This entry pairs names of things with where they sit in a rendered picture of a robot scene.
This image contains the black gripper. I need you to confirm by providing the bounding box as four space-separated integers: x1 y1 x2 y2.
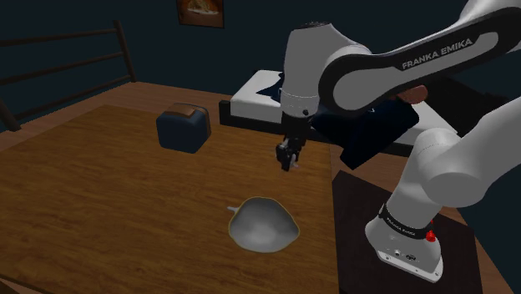
275 112 314 172

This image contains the bed with white mattress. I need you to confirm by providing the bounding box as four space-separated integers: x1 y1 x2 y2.
218 68 511 171

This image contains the grey bowl with yellow rim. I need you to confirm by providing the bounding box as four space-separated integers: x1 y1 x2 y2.
226 195 301 255

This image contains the blue toaster with brown top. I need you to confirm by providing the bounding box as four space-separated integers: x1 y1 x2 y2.
155 102 213 155

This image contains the dark robot stand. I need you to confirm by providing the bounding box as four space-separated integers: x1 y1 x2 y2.
331 170 484 294

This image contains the brown wooden table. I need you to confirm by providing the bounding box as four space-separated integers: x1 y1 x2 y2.
0 104 340 294

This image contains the dark railing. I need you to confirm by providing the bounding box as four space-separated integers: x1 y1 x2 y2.
0 19 138 133

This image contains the framed wall picture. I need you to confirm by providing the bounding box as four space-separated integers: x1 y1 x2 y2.
175 0 225 29

